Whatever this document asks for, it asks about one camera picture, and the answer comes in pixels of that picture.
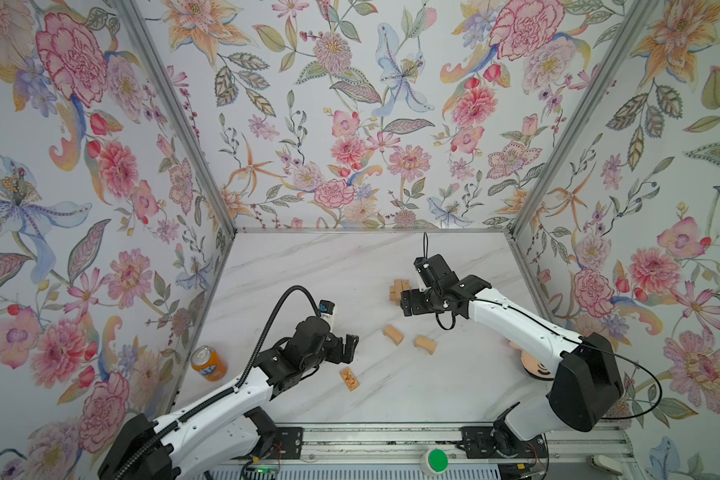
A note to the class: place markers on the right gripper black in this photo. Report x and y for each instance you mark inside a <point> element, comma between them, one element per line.
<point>413,295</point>

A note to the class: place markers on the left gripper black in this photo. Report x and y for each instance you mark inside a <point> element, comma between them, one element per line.
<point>339,356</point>

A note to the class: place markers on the printed wood block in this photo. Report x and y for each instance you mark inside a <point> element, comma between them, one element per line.
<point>349,379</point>

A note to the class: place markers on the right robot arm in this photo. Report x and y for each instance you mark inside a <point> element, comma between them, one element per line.
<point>586,381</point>

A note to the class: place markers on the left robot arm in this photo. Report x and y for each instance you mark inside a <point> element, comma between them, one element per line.
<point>230,422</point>

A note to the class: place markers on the arched wood block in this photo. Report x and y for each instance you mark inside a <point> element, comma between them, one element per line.
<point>425,344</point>
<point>393,334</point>

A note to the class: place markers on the pink plush toy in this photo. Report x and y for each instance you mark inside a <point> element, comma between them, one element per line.
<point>533,366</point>

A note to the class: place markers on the green round button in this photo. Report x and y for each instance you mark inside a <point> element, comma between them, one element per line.
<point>434,462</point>

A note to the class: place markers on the orange soda can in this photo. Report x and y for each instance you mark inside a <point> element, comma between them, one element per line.
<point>206,361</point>

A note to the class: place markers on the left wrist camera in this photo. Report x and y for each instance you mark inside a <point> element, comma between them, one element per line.
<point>327,312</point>

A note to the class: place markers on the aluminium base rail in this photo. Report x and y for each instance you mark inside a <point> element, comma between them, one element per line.
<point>394,451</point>

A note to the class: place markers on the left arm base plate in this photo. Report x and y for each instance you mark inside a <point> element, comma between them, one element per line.
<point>282,443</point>

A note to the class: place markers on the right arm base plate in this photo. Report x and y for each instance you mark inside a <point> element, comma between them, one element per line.
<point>486,443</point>

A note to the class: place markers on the white device on rail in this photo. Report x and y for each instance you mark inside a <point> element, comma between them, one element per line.
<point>605,464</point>

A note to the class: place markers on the right corner aluminium post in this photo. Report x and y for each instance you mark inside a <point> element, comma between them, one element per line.
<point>615,55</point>

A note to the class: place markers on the corner aluminium post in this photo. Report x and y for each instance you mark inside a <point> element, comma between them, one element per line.
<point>140,37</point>
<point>615,55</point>

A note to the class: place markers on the left corner aluminium post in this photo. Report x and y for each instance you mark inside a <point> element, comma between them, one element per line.
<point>140,37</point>

